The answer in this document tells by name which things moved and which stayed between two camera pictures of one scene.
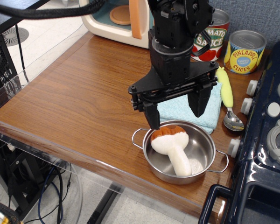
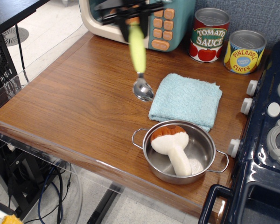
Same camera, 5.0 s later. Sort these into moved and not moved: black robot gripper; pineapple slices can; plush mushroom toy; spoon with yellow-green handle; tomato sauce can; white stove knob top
Moved: spoon with yellow-green handle; black robot gripper
Not moved: plush mushroom toy; pineapple slices can; white stove knob top; tomato sauce can
